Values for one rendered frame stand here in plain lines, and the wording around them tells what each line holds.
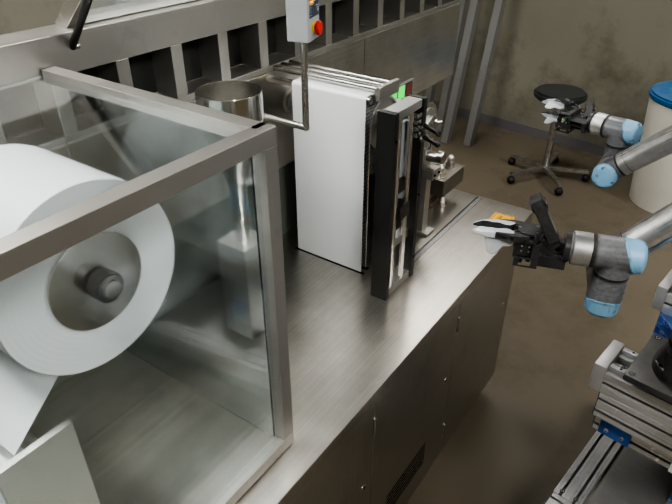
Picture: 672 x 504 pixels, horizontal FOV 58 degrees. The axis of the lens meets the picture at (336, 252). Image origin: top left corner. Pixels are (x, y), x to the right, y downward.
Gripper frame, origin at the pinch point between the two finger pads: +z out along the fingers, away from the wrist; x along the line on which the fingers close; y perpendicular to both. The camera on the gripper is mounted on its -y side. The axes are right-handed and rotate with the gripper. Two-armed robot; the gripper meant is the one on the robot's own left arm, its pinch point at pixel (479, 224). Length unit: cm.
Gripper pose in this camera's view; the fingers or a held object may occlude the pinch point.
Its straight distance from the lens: 140.9
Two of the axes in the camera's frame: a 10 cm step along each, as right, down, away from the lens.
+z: -9.6, -1.6, 2.5
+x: 2.9, -4.0, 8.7
